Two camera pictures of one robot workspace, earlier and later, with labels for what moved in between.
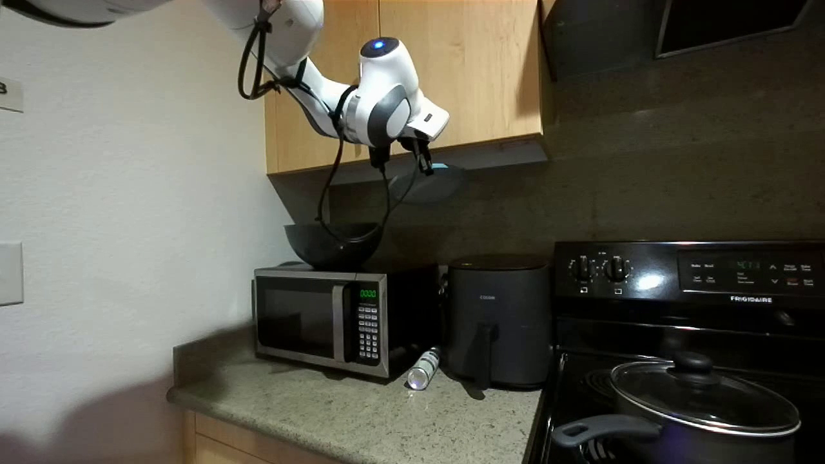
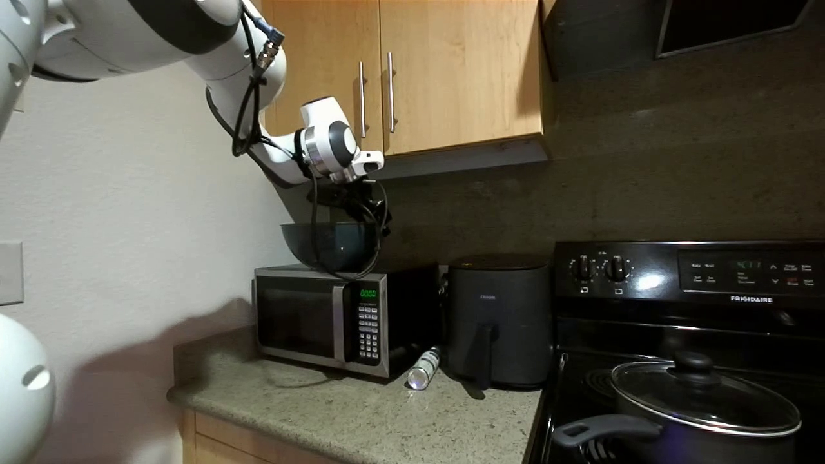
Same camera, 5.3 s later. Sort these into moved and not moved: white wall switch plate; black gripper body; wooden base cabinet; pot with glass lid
Moved: black gripper body
Not moved: white wall switch plate; wooden base cabinet; pot with glass lid
